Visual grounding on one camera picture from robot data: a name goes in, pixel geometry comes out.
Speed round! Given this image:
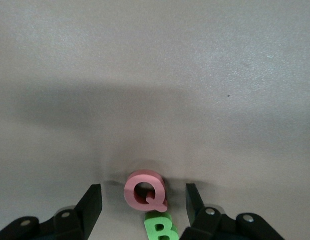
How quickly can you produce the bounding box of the brown table cloth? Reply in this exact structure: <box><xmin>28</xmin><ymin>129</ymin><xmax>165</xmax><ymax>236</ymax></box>
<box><xmin>0</xmin><ymin>0</ymin><xmax>310</xmax><ymax>240</ymax></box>

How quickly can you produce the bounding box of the pink foam letter Q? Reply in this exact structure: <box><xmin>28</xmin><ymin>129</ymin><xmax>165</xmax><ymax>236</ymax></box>
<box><xmin>124</xmin><ymin>169</ymin><xmax>168</xmax><ymax>213</ymax></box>

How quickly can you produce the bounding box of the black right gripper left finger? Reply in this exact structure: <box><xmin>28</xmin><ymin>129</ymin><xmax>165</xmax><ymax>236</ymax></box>
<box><xmin>0</xmin><ymin>183</ymin><xmax>103</xmax><ymax>240</ymax></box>

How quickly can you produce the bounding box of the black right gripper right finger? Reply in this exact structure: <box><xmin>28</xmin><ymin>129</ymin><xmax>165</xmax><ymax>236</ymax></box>
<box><xmin>181</xmin><ymin>183</ymin><xmax>285</xmax><ymax>240</ymax></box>

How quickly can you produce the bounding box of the green foam letter B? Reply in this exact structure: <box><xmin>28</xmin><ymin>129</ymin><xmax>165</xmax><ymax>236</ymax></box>
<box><xmin>144</xmin><ymin>211</ymin><xmax>180</xmax><ymax>240</ymax></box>

